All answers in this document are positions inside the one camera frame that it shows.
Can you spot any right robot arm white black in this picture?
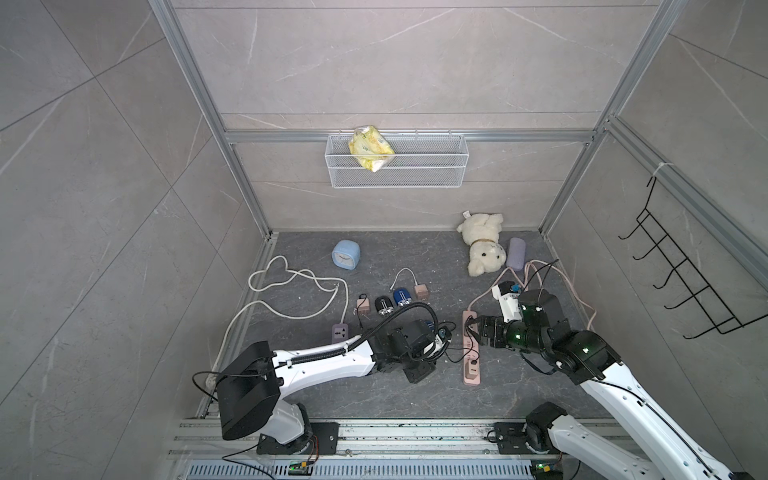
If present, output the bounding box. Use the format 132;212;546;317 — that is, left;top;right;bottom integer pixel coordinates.
464;282;750;479

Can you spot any black wall hook rack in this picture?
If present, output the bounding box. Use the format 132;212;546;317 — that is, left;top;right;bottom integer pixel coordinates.
618;176;767;340

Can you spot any purple power strip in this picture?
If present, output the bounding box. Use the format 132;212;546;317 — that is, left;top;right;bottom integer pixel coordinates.
331;323;349;344

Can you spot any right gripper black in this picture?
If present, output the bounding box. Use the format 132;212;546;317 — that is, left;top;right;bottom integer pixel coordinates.
463;314;545;355

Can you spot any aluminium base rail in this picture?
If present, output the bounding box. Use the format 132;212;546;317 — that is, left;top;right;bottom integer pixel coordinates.
156;419;600;479

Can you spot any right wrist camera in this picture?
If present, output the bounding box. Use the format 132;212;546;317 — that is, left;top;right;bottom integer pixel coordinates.
491;281;522;323

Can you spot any yellow wet wipes pack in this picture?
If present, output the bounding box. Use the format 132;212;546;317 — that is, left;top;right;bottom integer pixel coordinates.
348;125;395;173

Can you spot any cream teddy bear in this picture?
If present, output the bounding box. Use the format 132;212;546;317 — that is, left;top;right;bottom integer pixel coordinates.
456;211;507;277

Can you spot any black electric shaver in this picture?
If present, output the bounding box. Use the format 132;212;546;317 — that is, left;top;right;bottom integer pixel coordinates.
374;295;394;317

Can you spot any white wire mesh basket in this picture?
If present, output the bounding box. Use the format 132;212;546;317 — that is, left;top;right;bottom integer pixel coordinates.
325;134;469;189

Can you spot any light blue alarm clock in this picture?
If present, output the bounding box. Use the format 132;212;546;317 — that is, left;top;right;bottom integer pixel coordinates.
331;239;361;270

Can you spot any pink power cable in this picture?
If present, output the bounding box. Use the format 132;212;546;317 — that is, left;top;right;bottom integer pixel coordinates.
466;259;598;331

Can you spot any pink charger plug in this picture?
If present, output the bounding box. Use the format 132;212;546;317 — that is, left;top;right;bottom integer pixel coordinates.
414;284;430;302
355;296;371;316

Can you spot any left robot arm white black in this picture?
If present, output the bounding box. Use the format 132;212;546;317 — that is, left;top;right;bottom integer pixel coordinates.
204;302;452;455

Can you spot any lavender oval case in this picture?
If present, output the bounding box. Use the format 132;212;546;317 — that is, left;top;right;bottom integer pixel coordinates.
506;237;527;272

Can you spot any pink power strip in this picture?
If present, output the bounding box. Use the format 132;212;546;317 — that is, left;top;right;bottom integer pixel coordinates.
461;310;481;386

